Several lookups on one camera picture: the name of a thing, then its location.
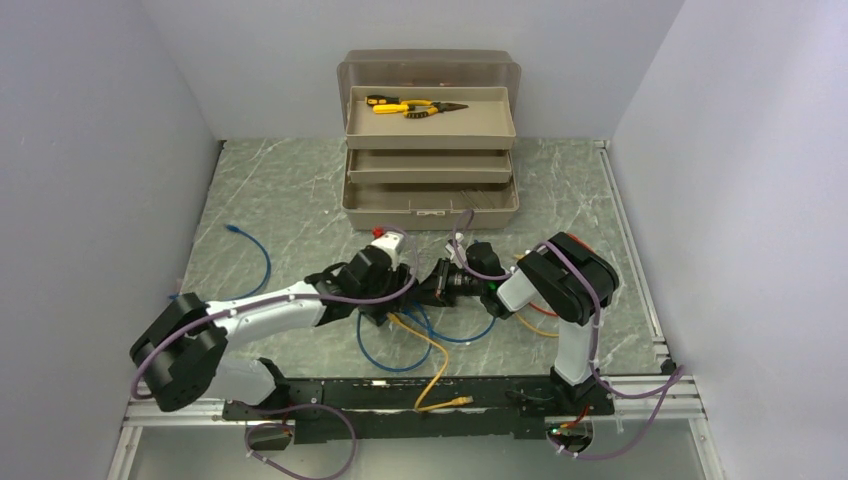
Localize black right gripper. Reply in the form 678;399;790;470
408;258;486;309

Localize blue ethernet cable long loop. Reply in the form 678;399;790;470
355;314;434;374

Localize black network switch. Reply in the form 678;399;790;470
360;300;411;327

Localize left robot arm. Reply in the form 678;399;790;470
129;232;415;420

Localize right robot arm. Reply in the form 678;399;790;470
417;232;620;415

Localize beige plastic toolbox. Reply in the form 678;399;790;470
337;49;522;231

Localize yellow black pliers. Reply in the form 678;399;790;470
372;100;468;119

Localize yellow black screwdriver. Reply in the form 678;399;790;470
366;94;431;106

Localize aluminium frame rail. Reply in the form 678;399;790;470
105;140;705;480

